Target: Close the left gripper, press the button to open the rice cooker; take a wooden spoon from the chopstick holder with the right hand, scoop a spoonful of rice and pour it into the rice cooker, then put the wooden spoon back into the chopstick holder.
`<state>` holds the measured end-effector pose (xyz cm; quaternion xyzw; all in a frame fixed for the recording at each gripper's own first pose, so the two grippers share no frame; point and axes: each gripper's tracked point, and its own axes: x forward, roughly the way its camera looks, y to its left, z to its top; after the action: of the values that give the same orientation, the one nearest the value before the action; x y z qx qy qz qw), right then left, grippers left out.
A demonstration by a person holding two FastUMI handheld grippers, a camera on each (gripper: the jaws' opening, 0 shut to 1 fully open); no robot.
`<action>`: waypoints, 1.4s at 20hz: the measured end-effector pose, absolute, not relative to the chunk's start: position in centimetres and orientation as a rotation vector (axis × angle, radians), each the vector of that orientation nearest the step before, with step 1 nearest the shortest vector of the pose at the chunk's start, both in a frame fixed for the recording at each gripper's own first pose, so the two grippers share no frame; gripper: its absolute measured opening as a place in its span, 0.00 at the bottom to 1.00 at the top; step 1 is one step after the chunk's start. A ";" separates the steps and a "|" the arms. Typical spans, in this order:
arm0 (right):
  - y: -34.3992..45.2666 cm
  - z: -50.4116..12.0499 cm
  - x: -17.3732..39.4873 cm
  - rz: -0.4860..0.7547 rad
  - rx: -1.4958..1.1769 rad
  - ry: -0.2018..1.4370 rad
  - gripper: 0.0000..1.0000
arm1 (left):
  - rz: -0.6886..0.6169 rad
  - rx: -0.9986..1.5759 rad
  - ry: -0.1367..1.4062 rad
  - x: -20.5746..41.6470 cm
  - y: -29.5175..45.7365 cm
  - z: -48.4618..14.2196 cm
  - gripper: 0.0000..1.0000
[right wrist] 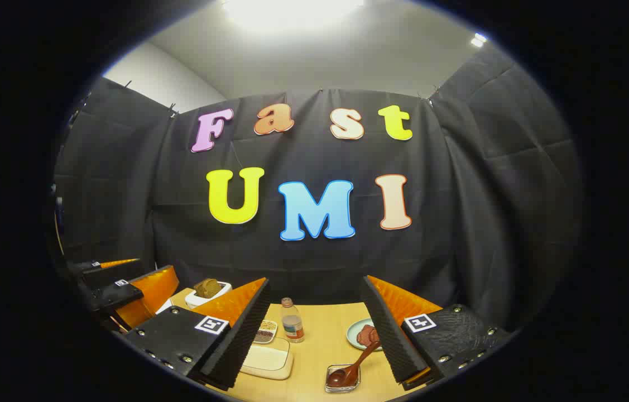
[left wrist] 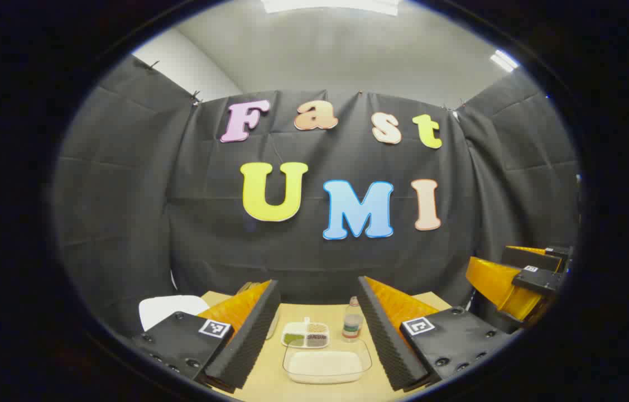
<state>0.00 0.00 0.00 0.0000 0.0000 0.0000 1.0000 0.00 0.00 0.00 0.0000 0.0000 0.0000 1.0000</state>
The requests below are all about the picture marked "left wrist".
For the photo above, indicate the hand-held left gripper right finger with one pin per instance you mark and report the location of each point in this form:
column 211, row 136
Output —
column 389, row 340

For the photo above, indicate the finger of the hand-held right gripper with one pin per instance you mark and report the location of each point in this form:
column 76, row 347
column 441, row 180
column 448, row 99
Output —
column 537, row 258
column 495, row 282

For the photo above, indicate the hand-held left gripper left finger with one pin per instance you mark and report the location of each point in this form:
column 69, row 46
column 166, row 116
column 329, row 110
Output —
column 247, row 340

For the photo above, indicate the clear container of rice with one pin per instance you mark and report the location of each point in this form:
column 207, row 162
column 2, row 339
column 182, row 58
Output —
column 325, row 365

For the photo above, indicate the white rice cooker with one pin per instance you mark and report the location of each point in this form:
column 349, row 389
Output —
column 172, row 310

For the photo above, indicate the small clear bottle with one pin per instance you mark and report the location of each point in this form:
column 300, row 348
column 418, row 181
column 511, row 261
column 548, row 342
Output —
column 353, row 324

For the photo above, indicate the white divided dish of beans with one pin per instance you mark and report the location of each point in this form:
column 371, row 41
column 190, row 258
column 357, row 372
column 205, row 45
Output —
column 306, row 334

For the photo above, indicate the black backdrop cloth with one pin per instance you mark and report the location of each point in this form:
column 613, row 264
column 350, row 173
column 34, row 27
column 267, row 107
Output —
column 124, row 195

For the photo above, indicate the ceiling light panel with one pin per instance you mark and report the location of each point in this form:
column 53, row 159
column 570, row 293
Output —
column 504, row 60
column 331, row 5

